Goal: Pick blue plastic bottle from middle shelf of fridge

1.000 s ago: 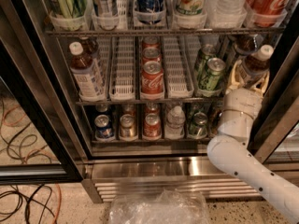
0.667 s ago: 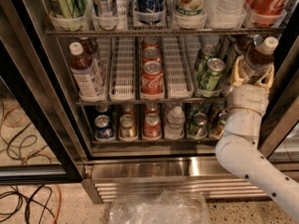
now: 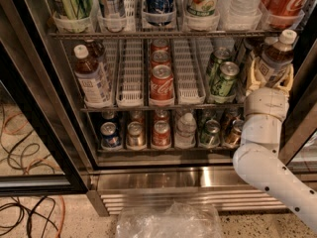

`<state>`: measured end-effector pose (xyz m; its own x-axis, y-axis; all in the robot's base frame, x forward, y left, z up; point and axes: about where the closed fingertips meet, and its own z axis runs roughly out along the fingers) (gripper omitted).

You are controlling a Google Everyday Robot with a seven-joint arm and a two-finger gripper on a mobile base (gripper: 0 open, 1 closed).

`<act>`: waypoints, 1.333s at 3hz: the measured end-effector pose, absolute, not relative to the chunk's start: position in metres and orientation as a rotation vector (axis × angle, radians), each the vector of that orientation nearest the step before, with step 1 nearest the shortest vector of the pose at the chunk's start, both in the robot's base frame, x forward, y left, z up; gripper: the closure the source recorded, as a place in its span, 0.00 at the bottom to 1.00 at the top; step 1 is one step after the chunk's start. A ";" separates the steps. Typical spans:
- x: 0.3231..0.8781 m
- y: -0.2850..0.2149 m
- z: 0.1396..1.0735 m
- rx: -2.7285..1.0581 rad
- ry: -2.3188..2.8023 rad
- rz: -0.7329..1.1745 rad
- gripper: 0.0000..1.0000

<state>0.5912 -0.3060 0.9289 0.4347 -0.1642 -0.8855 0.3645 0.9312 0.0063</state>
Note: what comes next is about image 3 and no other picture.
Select blue can bottom shelf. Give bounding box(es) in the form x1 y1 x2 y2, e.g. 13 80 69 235
100 122 121 148

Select front green soda can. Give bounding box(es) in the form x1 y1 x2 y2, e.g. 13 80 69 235
211 61 240 97

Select clear plastic bag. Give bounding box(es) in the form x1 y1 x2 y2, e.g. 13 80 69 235
115 201 223 238

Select black cables on floor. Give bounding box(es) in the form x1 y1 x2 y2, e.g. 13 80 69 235
0 195 59 238

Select gold can bottom right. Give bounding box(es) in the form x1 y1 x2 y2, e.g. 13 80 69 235
224 120 244 148

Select right glass fridge door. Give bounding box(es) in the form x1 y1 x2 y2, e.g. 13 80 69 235
279 10 317 186

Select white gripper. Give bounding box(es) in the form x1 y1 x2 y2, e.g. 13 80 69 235
244 58 294 121

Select green can bottom shelf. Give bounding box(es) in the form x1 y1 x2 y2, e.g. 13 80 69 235
200 119 220 148

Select tea bottle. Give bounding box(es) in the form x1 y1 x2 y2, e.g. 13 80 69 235
85 40 111 82
239 36 279 84
259 29 297 87
73 45 110 103

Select steel fridge base grille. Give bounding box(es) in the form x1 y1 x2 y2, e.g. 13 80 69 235
87 166 284 216

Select rear red cola can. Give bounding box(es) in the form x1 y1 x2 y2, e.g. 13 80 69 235
151 39 170 53

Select glass fridge door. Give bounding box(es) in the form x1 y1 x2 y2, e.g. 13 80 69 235
0 0 90 196
279 10 317 186

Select bronze can bottom shelf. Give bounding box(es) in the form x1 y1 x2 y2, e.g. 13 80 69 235
127 122 146 147

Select left glass fridge door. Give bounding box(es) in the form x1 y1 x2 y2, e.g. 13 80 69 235
0 0 90 196

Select middle red cola can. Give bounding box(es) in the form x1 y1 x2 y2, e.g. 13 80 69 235
151 51 171 67

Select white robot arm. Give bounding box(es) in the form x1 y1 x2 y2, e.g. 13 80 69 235
233 59 317 231

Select red cola can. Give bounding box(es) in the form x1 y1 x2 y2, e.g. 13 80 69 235
150 64 173 100
151 51 171 67
151 39 170 53

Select blue bottle top shelf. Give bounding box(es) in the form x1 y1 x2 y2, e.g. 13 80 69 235
145 0 174 26

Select clear water bottle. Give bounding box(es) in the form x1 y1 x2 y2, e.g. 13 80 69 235
175 112 197 149

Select cola bottle top shelf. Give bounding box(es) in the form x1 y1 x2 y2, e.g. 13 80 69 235
262 0 306 30

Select rear green soda can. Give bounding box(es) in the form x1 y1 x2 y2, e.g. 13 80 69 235
206 47 231 83

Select green soda can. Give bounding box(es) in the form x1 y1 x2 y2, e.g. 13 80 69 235
211 61 240 97
206 47 231 83

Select front red cola can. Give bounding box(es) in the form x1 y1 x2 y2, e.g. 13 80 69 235
150 64 173 100

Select red can bottom shelf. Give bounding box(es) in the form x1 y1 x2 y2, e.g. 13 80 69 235
152 120 170 147

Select silver bottle top shelf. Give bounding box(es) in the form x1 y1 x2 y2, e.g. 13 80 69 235
99 0 126 19

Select orange cable on floor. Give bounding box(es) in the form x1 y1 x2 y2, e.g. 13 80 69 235
54 195 66 238

